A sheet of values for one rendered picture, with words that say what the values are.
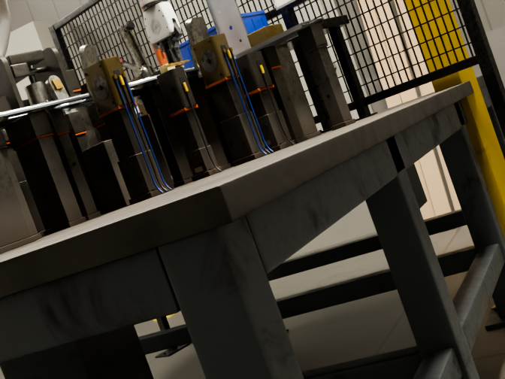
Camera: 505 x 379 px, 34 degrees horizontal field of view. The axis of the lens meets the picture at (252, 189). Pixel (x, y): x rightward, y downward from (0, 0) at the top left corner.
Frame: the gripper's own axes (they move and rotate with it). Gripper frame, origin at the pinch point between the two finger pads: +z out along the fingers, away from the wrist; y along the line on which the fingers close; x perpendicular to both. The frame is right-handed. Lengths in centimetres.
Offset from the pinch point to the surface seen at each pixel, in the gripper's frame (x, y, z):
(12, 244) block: -81, 21, 35
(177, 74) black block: -20.6, 20.4, 8.8
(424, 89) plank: 218, -54, 34
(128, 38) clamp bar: -0.2, -15.7, -11.1
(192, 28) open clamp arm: -7.2, 17.9, -2.6
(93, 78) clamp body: -43.6, 16.5, 4.7
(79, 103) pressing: -34.5, -4.4, 6.4
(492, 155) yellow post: 61, 53, 60
